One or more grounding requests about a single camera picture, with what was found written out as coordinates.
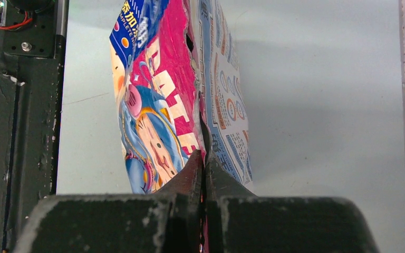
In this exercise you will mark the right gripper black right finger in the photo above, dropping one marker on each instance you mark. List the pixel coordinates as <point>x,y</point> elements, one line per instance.
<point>239,221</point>

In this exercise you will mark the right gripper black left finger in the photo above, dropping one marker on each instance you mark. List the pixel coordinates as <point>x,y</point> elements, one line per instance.
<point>168,220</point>

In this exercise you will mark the colourful pet food bag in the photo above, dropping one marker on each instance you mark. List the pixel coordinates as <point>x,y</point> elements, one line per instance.
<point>177,88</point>

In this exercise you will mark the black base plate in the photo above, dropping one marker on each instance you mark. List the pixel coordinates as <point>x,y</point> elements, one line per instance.
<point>32,63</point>

